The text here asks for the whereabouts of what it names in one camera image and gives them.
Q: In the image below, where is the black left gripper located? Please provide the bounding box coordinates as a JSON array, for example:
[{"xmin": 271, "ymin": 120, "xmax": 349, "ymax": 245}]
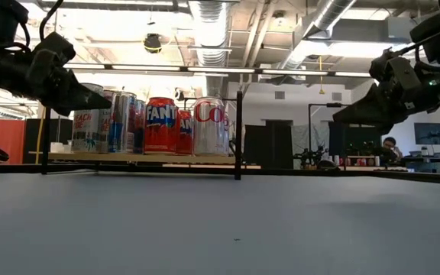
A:
[{"xmin": 0, "ymin": 49, "xmax": 113, "ymax": 117}]

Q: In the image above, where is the red Fanta soda can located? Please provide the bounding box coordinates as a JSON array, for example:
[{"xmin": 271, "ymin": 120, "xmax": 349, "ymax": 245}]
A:
[
  {"xmin": 143, "ymin": 96, "xmax": 179, "ymax": 155},
  {"xmin": 176, "ymin": 109, "xmax": 195, "ymax": 156}
]

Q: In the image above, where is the black partition panel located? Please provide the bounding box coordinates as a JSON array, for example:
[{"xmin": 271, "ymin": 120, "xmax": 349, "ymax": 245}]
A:
[{"xmin": 244, "ymin": 119, "xmax": 294, "ymax": 170}]

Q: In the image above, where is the wooden tray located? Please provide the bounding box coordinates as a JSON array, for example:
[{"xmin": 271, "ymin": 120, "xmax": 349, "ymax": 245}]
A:
[{"xmin": 28, "ymin": 90, "xmax": 243, "ymax": 180}]

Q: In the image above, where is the cluttered office desk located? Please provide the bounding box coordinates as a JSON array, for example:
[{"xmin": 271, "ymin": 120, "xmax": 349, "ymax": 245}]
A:
[{"xmin": 395, "ymin": 151, "xmax": 440, "ymax": 175}]

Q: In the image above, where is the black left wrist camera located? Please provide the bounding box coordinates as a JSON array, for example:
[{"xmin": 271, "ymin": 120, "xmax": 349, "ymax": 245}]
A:
[{"xmin": 28, "ymin": 31, "xmax": 77, "ymax": 77}]

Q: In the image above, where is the black camera cable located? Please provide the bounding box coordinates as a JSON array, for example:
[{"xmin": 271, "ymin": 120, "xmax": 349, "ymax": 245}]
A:
[{"xmin": 38, "ymin": 0, "xmax": 65, "ymax": 41}]

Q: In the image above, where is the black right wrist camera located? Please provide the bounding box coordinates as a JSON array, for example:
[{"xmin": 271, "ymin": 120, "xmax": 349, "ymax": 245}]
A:
[{"xmin": 368, "ymin": 47, "xmax": 423, "ymax": 101}]

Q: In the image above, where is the dark rounded desk object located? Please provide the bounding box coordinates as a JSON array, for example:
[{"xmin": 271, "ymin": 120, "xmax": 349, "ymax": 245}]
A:
[{"xmin": 316, "ymin": 158, "xmax": 339, "ymax": 170}]

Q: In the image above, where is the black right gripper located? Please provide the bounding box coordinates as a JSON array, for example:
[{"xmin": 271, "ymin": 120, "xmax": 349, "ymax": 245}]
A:
[{"xmin": 332, "ymin": 70, "xmax": 440, "ymax": 134}]

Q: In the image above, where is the yellow power cable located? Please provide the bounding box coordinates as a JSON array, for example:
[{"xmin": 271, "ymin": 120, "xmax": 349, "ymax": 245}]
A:
[{"xmin": 35, "ymin": 11, "xmax": 60, "ymax": 164}]

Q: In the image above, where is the grey hanging cloth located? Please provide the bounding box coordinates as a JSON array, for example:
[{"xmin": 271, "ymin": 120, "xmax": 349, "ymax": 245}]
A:
[{"xmin": 291, "ymin": 122, "xmax": 330, "ymax": 161}]

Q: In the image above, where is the person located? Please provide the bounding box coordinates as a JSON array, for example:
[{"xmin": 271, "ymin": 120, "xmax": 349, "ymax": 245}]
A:
[{"xmin": 381, "ymin": 136, "xmax": 403, "ymax": 160}]

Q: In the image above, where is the yellow hanging pendant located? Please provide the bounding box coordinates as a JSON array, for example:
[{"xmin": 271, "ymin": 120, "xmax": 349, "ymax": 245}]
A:
[{"xmin": 318, "ymin": 55, "xmax": 325, "ymax": 95}]

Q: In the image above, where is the black cabinet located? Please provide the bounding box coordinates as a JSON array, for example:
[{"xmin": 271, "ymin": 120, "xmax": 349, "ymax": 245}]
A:
[{"xmin": 23, "ymin": 118, "xmax": 74, "ymax": 164}]

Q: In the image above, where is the silver ventilation duct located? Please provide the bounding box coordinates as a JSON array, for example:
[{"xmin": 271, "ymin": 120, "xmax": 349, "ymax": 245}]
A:
[
  {"xmin": 187, "ymin": 0, "xmax": 231, "ymax": 99},
  {"xmin": 280, "ymin": 0, "xmax": 358, "ymax": 70}
]

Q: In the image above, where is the orange panel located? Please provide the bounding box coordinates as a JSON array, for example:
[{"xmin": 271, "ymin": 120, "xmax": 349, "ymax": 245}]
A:
[{"xmin": 0, "ymin": 118, "xmax": 26, "ymax": 164}]

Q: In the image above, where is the blue silver Red Bull can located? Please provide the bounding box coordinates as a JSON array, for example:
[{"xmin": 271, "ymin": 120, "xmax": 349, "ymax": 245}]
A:
[
  {"xmin": 134, "ymin": 99, "xmax": 147, "ymax": 154},
  {"xmin": 107, "ymin": 91, "xmax": 137, "ymax": 154}
]

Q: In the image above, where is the dark computer monitor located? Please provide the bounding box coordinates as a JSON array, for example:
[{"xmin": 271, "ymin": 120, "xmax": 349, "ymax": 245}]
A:
[{"xmin": 413, "ymin": 121, "xmax": 440, "ymax": 145}]

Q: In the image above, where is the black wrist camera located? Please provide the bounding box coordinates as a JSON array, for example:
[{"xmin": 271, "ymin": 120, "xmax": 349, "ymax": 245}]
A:
[
  {"xmin": 28, "ymin": 31, "xmax": 77, "ymax": 77},
  {"xmin": 368, "ymin": 47, "xmax": 423, "ymax": 101}
]

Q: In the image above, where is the white Celsius energy drink can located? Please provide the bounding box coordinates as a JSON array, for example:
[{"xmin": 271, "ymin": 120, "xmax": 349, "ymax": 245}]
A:
[
  {"xmin": 70, "ymin": 83, "xmax": 105, "ymax": 154},
  {"xmin": 97, "ymin": 90, "xmax": 116, "ymax": 154}
]

